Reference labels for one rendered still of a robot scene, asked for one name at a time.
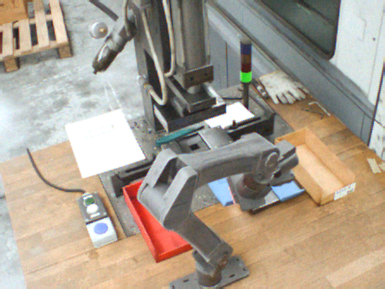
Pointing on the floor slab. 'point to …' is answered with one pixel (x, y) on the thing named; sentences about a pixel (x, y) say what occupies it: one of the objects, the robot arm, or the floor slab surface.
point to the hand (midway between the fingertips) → (236, 199)
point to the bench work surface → (45, 199)
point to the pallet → (37, 34)
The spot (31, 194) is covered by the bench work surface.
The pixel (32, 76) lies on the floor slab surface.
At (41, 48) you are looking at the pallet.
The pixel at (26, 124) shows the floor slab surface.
